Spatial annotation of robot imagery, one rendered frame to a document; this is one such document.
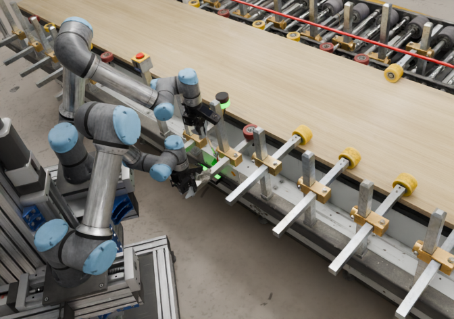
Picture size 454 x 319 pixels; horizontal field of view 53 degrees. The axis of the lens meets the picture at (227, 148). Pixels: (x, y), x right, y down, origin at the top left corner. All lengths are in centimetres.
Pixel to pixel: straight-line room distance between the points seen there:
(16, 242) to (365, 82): 177
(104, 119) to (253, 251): 163
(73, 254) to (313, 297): 153
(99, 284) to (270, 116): 115
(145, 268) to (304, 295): 90
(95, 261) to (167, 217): 167
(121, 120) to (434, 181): 126
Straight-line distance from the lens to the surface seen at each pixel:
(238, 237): 290
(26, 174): 170
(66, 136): 191
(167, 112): 173
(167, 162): 178
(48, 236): 157
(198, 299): 274
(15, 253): 190
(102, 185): 146
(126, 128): 143
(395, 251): 211
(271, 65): 261
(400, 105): 233
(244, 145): 219
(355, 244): 170
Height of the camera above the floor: 238
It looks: 44 degrees down
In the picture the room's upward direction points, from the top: 12 degrees counter-clockwise
